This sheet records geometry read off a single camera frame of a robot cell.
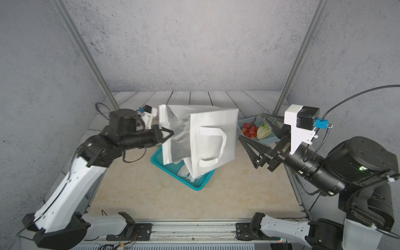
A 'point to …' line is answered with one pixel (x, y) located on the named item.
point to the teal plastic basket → (198, 184)
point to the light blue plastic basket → (258, 120)
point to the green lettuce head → (263, 131)
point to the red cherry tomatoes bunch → (250, 130)
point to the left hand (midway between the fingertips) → (177, 134)
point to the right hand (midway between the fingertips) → (248, 126)
